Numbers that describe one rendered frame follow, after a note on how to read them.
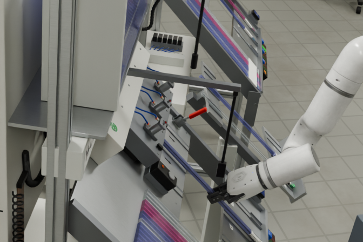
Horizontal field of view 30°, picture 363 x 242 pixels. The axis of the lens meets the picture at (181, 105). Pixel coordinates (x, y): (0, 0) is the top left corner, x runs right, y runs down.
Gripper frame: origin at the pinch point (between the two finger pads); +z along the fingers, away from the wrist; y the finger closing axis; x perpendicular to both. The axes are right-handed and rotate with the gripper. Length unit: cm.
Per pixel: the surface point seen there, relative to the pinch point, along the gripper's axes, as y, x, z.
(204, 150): -19.0, -4.3, 2.5
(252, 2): -380, 89, 31
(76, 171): 53, -52, 0
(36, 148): 26, -49, 21
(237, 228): 0.4, 13.7, -0.5
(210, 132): -173, 75, 51
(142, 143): 17.0, -33.9, 1.9
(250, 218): -9.8, 19.6, -1.7
